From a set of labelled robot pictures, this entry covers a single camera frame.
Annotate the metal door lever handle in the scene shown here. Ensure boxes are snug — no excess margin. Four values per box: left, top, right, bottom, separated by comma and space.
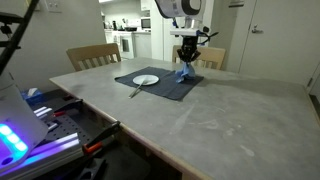
250, 24, 265, 35

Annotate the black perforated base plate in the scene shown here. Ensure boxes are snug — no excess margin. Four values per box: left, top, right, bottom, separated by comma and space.
31, 111, 108, 154

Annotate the black orange bar clamp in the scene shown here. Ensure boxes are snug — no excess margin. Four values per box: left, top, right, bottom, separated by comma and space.
81, 120, 122, 157
49, 98, 84, 118

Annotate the white round plate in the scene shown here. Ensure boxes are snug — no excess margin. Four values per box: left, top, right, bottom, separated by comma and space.
132, 74, 160, 87

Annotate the dark grey woven placemat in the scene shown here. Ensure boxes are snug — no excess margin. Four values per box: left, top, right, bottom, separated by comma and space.
114, 65, 205, 102

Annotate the blue tissue box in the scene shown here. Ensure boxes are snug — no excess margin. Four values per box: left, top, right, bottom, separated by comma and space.
20, 87, 45, 107

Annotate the white microwave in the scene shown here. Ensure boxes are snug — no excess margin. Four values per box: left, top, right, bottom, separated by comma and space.
140, 17, 152, 31

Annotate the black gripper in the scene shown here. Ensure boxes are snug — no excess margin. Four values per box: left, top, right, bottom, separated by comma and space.
176, 35, 202, 64

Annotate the white room door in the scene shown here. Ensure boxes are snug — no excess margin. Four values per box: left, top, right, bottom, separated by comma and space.
239, 0, 320, 88

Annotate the small wall sign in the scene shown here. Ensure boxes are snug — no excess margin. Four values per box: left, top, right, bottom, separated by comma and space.
228, 0, 247, 9

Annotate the silver fork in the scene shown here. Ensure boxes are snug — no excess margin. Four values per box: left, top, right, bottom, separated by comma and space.
128, 78, 148, 100

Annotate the light wooden chair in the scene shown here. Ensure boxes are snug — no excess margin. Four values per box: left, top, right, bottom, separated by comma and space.
65, 42, 123, 73
171, 44, 227, 71

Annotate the black camera stand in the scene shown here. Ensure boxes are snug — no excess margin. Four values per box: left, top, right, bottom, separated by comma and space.
0, 0, 40, 76

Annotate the blue cloth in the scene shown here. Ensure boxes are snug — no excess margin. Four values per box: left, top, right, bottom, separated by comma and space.
174, 61, 197, 84

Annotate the white kitchen cabinet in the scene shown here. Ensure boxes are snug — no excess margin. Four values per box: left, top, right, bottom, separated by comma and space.
133, 31, 153, 60

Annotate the white oven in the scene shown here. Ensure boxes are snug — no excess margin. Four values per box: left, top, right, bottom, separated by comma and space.
118, 31, 135, 60

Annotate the aluminium extrusion rail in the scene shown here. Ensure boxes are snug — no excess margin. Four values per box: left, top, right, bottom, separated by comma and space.
0, 132, 84, 179
33, 105, 59, 132

